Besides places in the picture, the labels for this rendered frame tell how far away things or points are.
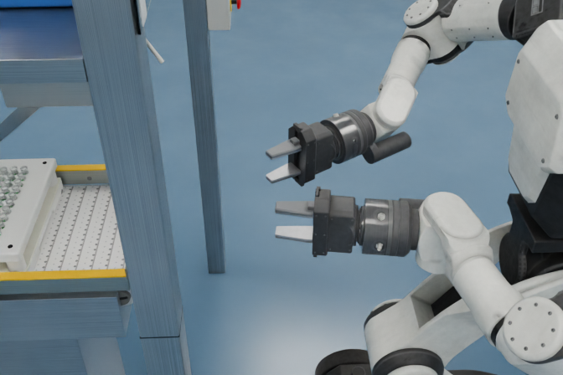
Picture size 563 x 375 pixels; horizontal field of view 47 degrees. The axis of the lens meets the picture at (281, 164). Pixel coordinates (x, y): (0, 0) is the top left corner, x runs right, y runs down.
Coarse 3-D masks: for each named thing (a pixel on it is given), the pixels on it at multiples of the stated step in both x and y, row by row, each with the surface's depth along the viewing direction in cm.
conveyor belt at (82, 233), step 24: (72, 192) 121; (96, 192) 121; (72, 216) 115; (96, 216) 115; (48, 240) 110; (72, 240) 110; (96, 240) 110; (120, 240) 110; (48, 264) 106; (72, 264) 106; (96, 264) 106; (120, 264) 106
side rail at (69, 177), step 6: (60, 174) 120; (66, 174) 120; (72, 174) 120; (78, 174) 120; (84, 174) 120; (90, 174) 120; (96, 174) 120; (102, 174) 121; (66, 180) 121; (72, 180) 121; (78, 180) 121; (84, 180) 121; (90, 180) 121; (96, 180) 121; (102, 180) 121
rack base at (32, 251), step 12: (60, 180) 120; (48, 192) 116; (60, 192) 120; (48, 204) 114; (48, 216) 112; (36, 228) 109; (36, 240) 106; (24, 252) 104; (36, 252) 106; (0, 264) 102
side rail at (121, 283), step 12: (0, 288) 99; (12, 288) 99; (24, 288) 99; (36, 288) 99; (48, 288) 100; (60, 288) 100; (72, 288) 100; (84, 288) 100; (96, 288) 100; (108, 288) 100; (120, 288) 100
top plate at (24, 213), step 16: (0, 160) 116; (16, 160) 116; (32, 160) 116; (48, 160) 116; (16, 176) 113; (32, 176) 113; (48, 176) 113; (32, 192) 109; (0, 208) 106; (16, 208) 106; (32, 208) 106; (16, 224) 103; (32, 224) 104; (0, 240) 100; (16, 240) 100; (0, 256) 98; (16, 256) 98
